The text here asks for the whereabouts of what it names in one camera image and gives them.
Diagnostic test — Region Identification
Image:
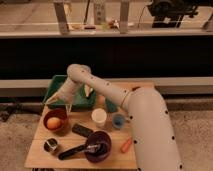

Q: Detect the orange carrot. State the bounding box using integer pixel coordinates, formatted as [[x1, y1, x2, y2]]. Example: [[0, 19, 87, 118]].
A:
[[121, 138, 132, 153]]

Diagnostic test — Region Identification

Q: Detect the black handled ladle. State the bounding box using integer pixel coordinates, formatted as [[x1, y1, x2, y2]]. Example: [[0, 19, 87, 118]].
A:
[[58, 144, 101, 160]]

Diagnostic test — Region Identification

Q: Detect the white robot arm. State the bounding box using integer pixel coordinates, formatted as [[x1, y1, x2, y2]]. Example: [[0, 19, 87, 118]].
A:
[[46, 64, 183, 171]]

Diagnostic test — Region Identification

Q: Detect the blue cup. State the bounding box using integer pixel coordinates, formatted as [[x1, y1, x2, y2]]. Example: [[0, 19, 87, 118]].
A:
[[112, 114, 126, 130]]

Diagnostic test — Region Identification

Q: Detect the black rectangular remote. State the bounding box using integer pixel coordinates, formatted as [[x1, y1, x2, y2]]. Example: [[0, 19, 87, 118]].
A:
[[72, 124, 93, 137]]

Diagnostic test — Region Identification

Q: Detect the white cup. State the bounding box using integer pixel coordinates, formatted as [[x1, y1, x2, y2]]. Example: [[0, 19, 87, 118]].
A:
[[91, 108, 107, 128]]

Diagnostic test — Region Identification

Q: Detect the red bowl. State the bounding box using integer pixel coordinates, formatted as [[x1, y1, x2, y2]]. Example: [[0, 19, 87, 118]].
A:
[[43, 108, 68, 133]]

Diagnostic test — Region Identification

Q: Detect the green plastic tray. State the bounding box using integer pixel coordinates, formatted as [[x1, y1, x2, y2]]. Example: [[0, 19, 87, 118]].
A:
[[43, 75, 96, 110]]

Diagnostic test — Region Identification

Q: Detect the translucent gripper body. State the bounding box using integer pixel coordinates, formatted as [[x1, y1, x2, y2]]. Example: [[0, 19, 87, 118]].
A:
[[45, 92, 73, 115]]

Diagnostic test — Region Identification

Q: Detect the black machine in background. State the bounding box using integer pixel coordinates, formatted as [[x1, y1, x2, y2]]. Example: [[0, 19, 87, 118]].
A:
[[148, 0, 198, 28]]

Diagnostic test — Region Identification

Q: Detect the yellow banana piece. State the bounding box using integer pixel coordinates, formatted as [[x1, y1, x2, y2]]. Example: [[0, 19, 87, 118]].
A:
[[84, 85, 93, 97]]

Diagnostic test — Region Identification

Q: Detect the orange apple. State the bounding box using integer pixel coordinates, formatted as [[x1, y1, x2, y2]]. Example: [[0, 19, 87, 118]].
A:
[[46, 117, 61, 130]]

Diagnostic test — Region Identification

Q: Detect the dark maroon bowl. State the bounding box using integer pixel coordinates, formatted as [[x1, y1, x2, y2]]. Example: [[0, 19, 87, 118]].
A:
[[85, 131, 112, 163]]

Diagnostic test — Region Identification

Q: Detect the green sponge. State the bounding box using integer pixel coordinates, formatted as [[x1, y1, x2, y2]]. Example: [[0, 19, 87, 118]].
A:
[[105, 99, 118, 113]]

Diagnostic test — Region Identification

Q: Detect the small metal can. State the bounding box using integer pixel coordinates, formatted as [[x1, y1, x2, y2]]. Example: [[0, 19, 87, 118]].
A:
[[43, 138, 59, 154]]

